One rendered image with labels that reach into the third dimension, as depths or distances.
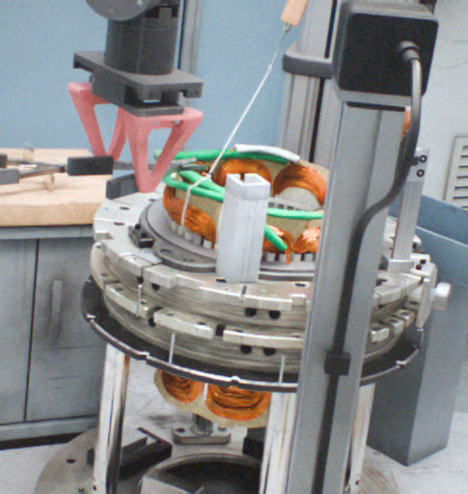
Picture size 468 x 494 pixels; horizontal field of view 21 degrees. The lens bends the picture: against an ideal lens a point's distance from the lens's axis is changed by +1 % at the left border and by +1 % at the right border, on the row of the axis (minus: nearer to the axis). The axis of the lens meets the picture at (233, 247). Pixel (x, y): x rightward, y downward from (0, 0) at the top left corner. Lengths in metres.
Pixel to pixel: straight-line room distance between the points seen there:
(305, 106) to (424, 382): 0.40
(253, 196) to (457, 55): 2.47
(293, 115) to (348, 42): 1.01
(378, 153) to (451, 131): 2.91
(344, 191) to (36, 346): 0.78
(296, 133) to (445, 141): 1.94
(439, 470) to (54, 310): 0.48
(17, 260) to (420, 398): 0.47
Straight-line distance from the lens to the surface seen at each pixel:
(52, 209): 1.30
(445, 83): 3.48
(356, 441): 1.31
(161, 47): 1.02
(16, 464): 1.39
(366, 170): 0.64
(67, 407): 1.42
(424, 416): 1.46
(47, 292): 1.35
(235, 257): 1.05
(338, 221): 0.65
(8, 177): 1.30
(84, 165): 1.07
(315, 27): 1.60
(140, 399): 1.53
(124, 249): 1.11
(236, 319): 1.07
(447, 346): 1.44
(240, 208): 1.04
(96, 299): 1.19
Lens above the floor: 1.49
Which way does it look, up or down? 20 degrees down
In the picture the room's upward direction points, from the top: 7 degrees clockwise
